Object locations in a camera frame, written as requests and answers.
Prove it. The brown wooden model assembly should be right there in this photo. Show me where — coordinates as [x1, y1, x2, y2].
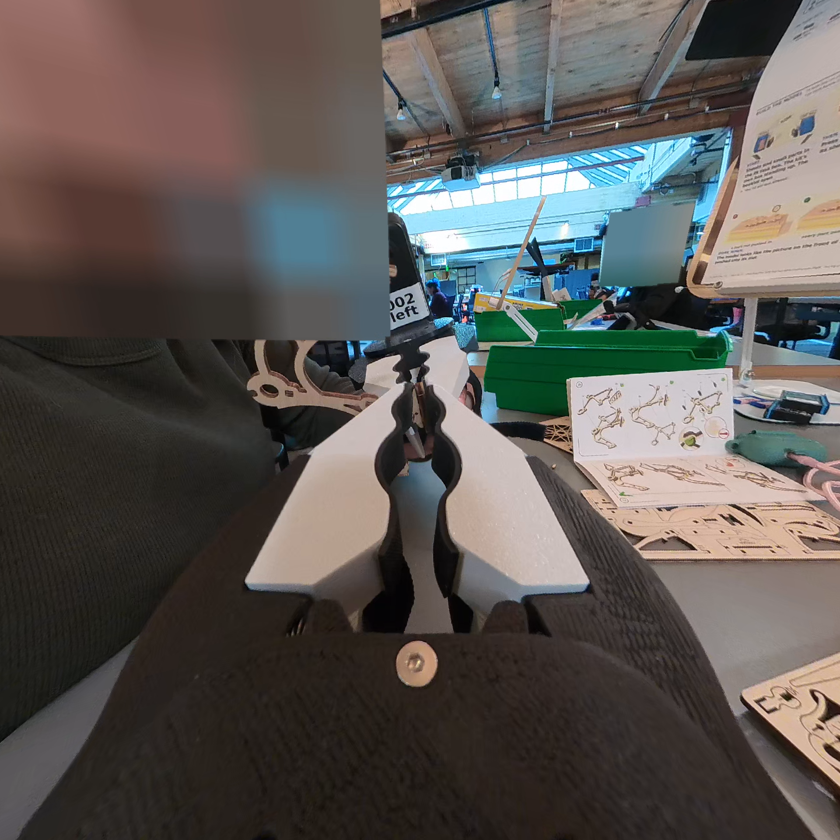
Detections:
[247, 339, 383, 417]

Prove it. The long green plastic bin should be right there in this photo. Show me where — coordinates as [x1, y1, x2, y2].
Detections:
[484, 327, 735, 417]

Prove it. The thin wooden stick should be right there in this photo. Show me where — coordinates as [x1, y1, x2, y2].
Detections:
[496, 195, 547, 311]

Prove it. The wooden part sheet under booklet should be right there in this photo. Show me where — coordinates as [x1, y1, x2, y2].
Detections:
[580, 487, 840, 563]

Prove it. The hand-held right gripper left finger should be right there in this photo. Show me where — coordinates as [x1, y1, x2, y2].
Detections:
[245, 382, 417, 632]

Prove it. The wooden part sheet with cutouts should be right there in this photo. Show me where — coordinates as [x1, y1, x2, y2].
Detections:
[740, 651, 840, 796]

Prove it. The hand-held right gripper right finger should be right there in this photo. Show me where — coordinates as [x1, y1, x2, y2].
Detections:
[425, 386, 592, 632]

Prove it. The white clipboard stand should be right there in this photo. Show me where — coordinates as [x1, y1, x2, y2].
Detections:
[732, 294, 840, 429]

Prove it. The small green plastic bin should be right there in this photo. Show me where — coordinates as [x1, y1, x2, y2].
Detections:
[473, 298, 613, 343]

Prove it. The small wooden lattice sheet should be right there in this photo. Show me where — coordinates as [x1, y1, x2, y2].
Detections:
[539, 415, 576, 455]

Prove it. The pink cable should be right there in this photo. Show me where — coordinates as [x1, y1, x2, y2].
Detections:
[786, 451, 840, 521]

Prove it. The person's dark green sweater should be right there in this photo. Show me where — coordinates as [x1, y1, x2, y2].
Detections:
[0, 337, 291, 744]

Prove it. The white instruction booklet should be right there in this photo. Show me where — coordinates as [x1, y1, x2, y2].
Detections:
[566, 367, 826, 511]

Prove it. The wooden clipboard with instruction sheet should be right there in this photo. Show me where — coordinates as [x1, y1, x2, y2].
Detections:
[685, 0, 840, 298]

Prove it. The small blue black device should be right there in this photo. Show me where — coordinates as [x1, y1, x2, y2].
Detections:
[763, 390, 826, 425]

